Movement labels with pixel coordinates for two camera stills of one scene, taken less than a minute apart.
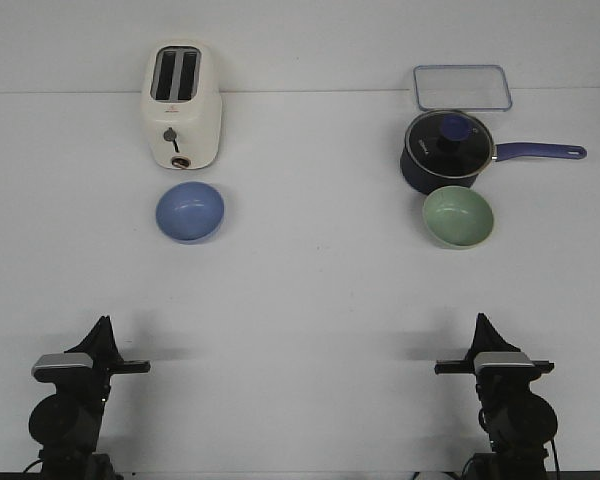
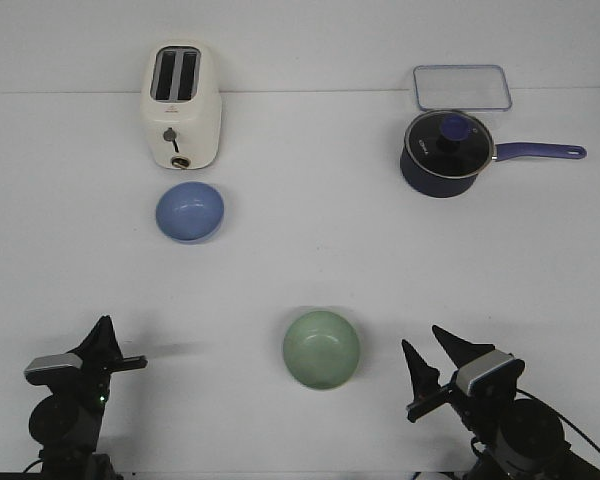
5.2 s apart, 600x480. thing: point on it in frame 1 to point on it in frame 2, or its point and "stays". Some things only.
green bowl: [458, 217] to [321, 350]
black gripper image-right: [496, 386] to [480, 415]
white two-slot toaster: [182, 104] stays
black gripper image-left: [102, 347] stays
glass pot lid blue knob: [450, 144] stays
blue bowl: [190, 212] stays
